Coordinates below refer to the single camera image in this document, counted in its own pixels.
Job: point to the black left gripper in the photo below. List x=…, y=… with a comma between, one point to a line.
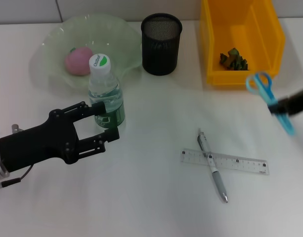
x=40, y=145

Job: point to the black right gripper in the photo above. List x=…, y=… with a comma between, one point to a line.
x=299, y=101

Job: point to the blue scissors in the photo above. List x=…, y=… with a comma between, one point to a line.
x=266, y=91

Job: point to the clear water bottle green label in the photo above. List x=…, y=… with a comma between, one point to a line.
x=104, y=86

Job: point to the pink toy peach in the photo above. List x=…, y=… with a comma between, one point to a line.
x=77, y=63

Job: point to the clear plastic ruler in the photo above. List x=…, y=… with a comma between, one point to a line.
x=240, y=164

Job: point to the green glass fruit plate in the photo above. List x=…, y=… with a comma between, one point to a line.
x=116, y=39

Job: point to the black mesh pen holder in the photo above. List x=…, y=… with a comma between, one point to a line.
x=160, y=54

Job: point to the grey white ballpoint pen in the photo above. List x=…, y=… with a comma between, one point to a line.
x=218, y=177

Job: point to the yellow plastic bin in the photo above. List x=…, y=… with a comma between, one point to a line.
x=240, y=37

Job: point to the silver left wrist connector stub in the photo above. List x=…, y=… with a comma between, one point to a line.
x=16, y=128

